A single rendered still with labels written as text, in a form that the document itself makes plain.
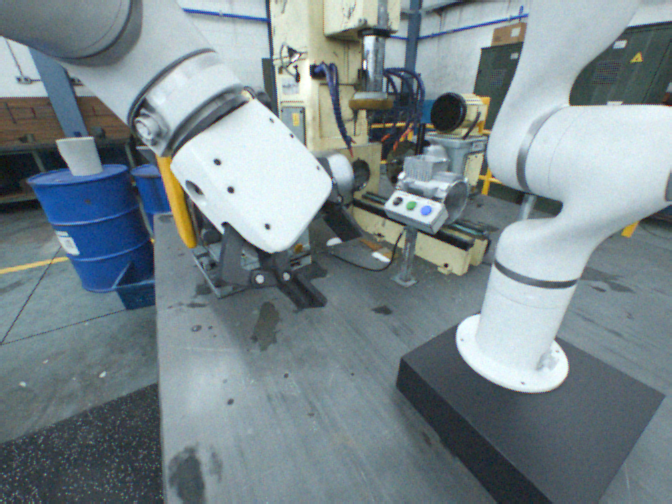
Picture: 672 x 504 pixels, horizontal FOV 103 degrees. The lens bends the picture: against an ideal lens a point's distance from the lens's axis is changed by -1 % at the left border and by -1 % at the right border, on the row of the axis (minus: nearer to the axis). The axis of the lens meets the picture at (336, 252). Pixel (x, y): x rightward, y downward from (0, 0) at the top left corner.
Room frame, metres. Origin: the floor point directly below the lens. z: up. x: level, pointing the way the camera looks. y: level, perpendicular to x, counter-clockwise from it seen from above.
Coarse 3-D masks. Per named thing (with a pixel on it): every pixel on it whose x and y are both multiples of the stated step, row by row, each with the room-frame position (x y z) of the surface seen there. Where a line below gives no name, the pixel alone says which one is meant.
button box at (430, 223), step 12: (396, 192) 0.82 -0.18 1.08; (420, 204) 0.74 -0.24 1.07; (432, 204) 0.71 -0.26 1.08; (396, 216) 0.77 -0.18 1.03; (408, 216) 0.72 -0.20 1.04; (420, 216) 0.70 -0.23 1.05; (432, 216) 0.68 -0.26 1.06; (444, 216) 0.70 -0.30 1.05; (420, 228) 0.71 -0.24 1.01; (432, 228) 0.67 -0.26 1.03
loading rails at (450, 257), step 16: (368, 192) 1.34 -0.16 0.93; (368, 208) 1.15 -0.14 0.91; (368, 224) 1.14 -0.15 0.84; (384, 224) 1.07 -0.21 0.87; (400, 224) 1.00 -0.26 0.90; (464, 224) 0.94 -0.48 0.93; (400, 240) 1.00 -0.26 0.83; (416, 240) 0.94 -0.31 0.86; (432, 240) 0.89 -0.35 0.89; (448, 240) 0.84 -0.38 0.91; (464, 240) 0.80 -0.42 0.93; (480, 240) 0.85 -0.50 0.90; (432, 256) 0.88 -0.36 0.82; (448, 256) 0.83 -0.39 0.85; (464, 256) 0.79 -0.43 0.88; (480, 256) 0.86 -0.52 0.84; (448, 272) 0.79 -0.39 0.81; (464, 272) 0.80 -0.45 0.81
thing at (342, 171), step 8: (312, 152) 1.03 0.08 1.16; (320, 152) 1.04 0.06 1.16; (328, 152) 1.05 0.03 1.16; (336, 152) 1.07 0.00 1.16; (336, 160) 1.02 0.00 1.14; (344, 160) 1.04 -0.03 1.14; (336, 168) 0.99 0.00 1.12; (344, 168) 1.01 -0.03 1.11; (336, 176) 0.97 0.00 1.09; (344, 176) 0.99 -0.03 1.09; (352, 176) 1.01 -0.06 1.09; (344, 184) 0.98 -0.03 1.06; (352, 184) 1.00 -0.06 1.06; (344, 192) 0.98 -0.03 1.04; (352, 192) 1.00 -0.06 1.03; (344, 200) 0.98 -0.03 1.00; (352, 200) 1.01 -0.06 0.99; (320, 216) 0.95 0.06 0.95
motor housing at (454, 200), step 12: (432, 180) 0.95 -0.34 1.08; (444, 180) 0.92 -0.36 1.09; (456, 180) 0.92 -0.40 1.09; (408, 192) 0.98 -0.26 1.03; (420, 192) 0.95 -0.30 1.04; (456, 192) 0.99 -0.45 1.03; (444, 204) 1.02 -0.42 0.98; (456, 204) 0.98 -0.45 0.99; (456, 216) 0.95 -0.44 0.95; (444, 228) 0.90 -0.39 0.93
